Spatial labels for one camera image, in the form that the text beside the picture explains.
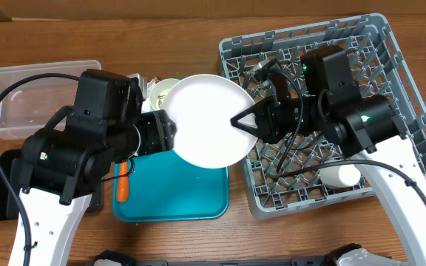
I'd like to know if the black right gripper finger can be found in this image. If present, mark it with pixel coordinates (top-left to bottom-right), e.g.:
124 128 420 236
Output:
230 104 257 128
231 121 260 139

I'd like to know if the white round plate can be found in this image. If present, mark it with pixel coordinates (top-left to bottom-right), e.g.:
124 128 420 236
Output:
163 74 258 168

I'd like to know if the orange carrot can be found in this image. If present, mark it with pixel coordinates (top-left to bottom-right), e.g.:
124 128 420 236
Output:
116 161 129 202

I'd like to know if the white plastic cup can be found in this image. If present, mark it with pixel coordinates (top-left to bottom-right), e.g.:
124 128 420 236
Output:
319 165 361 188

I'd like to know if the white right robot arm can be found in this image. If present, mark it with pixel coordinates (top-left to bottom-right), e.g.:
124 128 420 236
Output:
231 45 426 265

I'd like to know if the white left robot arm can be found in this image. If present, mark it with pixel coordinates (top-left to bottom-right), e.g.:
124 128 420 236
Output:
9 69 176 265

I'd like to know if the grey dishwasher rack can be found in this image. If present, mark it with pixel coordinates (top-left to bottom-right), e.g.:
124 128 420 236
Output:
219 13 426 219

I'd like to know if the crumpled white napkin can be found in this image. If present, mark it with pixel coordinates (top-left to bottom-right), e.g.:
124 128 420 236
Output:
141 98 153 113

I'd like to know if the cream bowl with peanuts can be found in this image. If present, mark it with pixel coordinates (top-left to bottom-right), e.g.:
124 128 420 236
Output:
149 78 180 111

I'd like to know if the red snack wrapper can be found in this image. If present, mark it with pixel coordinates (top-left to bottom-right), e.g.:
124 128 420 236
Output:
146 76 162 84

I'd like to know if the teal plastic tray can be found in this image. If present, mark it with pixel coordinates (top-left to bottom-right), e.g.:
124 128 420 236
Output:
112 150 229 223

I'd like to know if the clear plastic bin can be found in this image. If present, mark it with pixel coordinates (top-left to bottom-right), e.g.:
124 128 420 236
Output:
0 60 101 140

